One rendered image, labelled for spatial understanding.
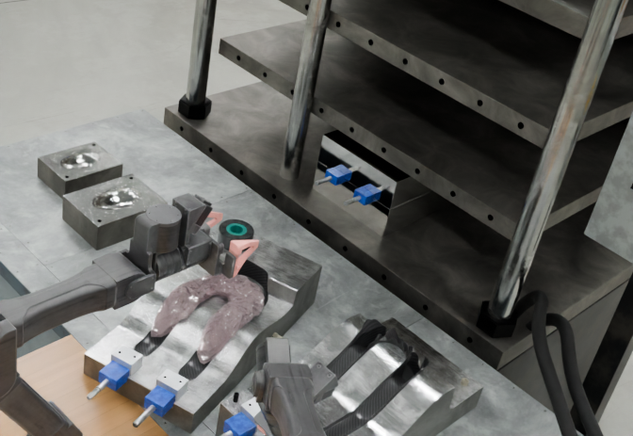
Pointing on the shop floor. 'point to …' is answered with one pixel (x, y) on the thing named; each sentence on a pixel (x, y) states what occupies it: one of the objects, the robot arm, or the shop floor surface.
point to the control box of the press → (621, 167)
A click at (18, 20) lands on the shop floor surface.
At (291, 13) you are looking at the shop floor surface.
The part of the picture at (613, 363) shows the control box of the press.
